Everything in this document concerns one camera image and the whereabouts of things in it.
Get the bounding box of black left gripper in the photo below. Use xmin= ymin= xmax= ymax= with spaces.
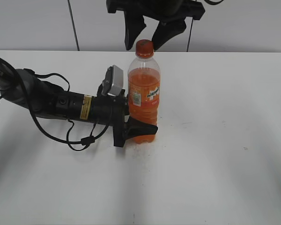
xmin=93 ymin=90 xmax=158 ymax=147

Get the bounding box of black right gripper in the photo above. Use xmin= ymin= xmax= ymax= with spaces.
xmin=106 ymin=0 xmax=205 ymax=51

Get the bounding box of orange bottle cap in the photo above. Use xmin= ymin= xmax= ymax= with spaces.
xmin=136 ymin=39 xmax=154 ymax=59

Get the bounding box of orange Mirinda soda bottle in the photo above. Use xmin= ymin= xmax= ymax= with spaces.
xmin=127 ymin=39 xmax=161 ymax=144

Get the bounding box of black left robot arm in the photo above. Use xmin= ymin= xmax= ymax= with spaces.
xmin=0 ymin=58 xmax=158 ymax=149

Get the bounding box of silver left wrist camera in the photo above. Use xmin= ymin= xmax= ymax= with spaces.
xmin=101 ymin=65 xmax=124 ymax=96

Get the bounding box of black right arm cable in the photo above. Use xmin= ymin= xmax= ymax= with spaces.
xmin=202 ymin=0 xmax=225 ymax=6

